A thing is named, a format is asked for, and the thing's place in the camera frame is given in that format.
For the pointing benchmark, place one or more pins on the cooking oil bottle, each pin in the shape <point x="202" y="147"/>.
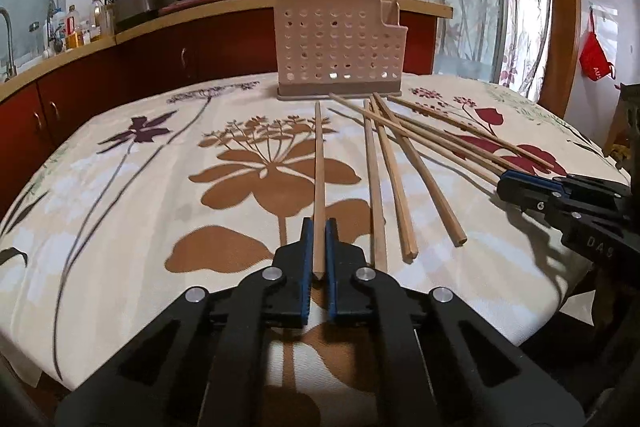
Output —
<point x="96" y="14"/>

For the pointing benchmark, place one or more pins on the steel rice cooker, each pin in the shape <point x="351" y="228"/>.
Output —
<point x="142" y="4"/>

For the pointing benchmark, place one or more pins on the small seasoning bottle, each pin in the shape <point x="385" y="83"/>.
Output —
<point x="85" y="34"/>

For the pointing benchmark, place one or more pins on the metal faucet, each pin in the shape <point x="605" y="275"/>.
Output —
<point x="7" y="42"/>

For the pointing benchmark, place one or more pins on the wooden door frame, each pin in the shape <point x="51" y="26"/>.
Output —
<point x="565" y="7"/>

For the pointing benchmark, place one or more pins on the red induction cooktop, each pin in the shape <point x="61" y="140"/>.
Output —
<point x="200" y="1"/>

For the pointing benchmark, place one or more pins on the pink perforated utensil holder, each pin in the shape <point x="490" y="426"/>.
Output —
<point x="330" y="47"/>

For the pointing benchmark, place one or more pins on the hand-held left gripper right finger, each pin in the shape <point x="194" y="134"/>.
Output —
<point x="332" y="277"/>

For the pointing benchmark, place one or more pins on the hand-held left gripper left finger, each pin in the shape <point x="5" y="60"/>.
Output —
<point x="306" y="277"/>

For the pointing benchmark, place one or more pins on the floral tablecloth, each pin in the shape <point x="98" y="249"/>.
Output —
<point x="150" y="207"/>

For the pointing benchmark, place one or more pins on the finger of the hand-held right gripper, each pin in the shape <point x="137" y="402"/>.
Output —
<point x="585" y="216"/>
<point x="530" y="187"/>

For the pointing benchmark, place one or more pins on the red hanging bag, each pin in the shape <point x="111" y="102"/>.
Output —
<point x="594" y="54"/>

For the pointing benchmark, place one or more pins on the white plastic bottle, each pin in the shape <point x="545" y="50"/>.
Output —
<point x="57" y="27"/>

